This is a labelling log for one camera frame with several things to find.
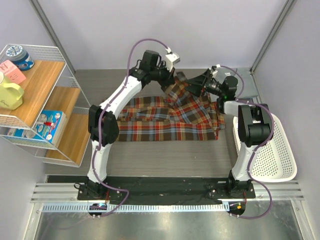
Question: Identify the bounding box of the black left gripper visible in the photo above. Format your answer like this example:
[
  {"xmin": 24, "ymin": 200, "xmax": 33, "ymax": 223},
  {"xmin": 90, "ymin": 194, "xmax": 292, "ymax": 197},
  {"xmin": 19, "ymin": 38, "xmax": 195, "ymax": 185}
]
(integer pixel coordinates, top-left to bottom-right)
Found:
[{"xmin": 149, "ymin": 61, "xmax": 175, "ymax": 88}]

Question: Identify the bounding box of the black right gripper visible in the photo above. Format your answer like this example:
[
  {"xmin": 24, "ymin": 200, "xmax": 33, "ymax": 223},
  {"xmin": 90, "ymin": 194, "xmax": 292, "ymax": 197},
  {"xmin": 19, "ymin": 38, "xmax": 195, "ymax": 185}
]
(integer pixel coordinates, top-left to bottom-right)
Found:
[{"xmin": 184, "ymin": 69, "xmax": 226, "ymax": 98}]

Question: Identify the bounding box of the red brown plaid shirt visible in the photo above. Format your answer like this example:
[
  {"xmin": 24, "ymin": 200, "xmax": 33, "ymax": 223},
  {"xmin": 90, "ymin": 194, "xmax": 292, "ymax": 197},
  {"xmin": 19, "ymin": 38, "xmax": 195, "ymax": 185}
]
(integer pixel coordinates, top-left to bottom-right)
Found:
[{"xmin": 117, "ymin": 79, "xmax": 225, "ymax": 142}]

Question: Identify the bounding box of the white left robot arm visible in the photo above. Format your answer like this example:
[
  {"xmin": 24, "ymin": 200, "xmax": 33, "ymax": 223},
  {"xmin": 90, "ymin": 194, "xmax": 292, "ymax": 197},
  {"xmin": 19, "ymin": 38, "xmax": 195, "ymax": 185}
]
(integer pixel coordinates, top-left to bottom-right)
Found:
[{"xmin": 87, "ymin": 49, "xmax": 180, "ymax": 200}]

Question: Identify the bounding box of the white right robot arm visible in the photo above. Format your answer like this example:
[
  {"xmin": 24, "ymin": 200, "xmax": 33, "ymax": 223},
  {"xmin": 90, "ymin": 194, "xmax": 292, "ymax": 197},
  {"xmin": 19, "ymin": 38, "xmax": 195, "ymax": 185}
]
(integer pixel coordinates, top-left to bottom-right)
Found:
[{"xmin": 185, "ymin": 68, "xmax": 274, "ymax": 198}]

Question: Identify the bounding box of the folded grey button shirt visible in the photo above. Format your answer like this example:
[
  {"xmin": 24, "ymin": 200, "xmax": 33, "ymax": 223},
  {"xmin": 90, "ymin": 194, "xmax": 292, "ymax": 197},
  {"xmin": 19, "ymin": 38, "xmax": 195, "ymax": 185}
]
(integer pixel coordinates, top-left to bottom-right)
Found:
[{"xmin": 216, "ymin": 67, "xmax": 258, "ymax": 99}]

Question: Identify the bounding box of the white perforated plastic basket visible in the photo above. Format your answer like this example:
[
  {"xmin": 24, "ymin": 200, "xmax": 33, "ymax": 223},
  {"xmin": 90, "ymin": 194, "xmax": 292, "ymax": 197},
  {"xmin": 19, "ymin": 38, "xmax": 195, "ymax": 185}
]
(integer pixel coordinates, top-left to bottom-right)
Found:
[{"xmin": 231, "ymin": 114, "xmax": 297, "ymax": 183}]

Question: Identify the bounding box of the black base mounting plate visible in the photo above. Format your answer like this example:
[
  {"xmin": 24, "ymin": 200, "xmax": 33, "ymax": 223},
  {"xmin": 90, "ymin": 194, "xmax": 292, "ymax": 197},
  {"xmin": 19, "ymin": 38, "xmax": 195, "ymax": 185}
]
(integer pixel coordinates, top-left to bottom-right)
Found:
[{"xmin": 47, "ymin": 175, "xmax": 256, "ymax": 201}]

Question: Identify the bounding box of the blue product box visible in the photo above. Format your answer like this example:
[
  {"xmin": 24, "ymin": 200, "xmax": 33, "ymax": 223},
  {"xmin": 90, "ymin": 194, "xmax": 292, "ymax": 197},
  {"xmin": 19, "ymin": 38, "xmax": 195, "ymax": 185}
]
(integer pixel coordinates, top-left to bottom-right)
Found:
[{"xmin": 4, "ymin": 109, "xmax": 67, "ymax": 148}]

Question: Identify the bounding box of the blue round tin can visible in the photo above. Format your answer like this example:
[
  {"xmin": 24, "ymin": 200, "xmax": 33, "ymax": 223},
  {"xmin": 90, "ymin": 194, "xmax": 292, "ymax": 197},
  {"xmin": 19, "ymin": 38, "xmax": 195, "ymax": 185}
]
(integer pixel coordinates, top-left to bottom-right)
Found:
[{"xmin": 5, "ymin": 45, "xmax": 35, "ymax": 71}]

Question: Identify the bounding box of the pink small box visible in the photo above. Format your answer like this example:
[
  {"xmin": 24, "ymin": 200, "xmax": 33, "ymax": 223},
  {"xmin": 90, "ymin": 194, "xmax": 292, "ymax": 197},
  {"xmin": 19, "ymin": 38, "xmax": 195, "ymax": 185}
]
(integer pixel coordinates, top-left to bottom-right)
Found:
[{"xmin": 0, "ymin": 60, "xmax": 27, "ymax": 85}]

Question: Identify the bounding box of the yellow plastic pitcher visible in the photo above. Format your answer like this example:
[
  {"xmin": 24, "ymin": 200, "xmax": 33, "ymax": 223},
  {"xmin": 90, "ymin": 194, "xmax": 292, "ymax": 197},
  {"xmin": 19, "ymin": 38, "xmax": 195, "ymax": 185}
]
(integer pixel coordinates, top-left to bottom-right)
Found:
[{"xmin": 0, "ymin": 72, "xmax": 25, "ymax": 110}]

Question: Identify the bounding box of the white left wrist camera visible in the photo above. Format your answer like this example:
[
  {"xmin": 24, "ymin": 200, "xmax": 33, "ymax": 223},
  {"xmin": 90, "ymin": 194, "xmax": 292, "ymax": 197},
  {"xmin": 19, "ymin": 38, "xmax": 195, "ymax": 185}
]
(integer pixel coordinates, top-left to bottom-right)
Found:
[{"xmin": 165, "ymin": 47, "xmax": 180, "ymax": 72}]

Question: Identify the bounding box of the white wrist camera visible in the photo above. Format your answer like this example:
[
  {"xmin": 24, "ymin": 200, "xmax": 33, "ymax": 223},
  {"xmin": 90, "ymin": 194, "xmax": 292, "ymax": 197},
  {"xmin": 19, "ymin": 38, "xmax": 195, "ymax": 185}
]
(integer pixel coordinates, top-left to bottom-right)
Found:
[
  {"xmin": 210, "ymin": 64, "xmax": 221, "ymax": 78},
  {"xmin": 165, "ymin": 47, "xmax": 180, "ymax": 72}
]

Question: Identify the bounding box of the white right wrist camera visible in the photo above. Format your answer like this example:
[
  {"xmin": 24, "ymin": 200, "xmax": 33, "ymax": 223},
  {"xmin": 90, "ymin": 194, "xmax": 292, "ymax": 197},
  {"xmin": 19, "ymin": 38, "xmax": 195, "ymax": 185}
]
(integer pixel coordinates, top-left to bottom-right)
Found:
[{"xmin": 210, "ymin": 64, "xmax": 221, "ymax": 78}]

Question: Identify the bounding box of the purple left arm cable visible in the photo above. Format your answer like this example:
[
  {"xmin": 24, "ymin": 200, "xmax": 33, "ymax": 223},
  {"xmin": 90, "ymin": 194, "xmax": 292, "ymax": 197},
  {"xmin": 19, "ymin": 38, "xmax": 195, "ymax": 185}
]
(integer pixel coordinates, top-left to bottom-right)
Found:
[{"xmin": 91, "ymin": 38, "xmax": 173, "ymax": 218}]

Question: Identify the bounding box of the white slotted cable duct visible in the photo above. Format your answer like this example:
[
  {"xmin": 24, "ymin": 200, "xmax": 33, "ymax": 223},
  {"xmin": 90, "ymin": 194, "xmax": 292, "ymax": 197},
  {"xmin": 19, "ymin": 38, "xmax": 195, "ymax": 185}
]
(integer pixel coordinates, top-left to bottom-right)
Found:
[{"xmin": 42, "ymin": 202, "xmax": 230, "ymax": 214}]

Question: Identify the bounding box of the aluminium frame rail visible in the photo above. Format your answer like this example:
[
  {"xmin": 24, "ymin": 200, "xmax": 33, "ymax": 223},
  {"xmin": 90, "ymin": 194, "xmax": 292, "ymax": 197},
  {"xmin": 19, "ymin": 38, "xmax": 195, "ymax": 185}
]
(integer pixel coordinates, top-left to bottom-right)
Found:
[{"xmin": 31, "ymin": 180, "xmax": 304, "ymax": 203}]

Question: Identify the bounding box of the white wire wooden shelf rack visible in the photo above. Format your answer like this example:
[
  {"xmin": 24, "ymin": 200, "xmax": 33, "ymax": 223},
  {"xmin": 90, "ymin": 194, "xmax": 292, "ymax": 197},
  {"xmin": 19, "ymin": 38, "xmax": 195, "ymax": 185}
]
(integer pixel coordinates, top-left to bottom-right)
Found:
[{"xmin": 0, "ymin": 44, "xmax": 90, "ymax": 168}]

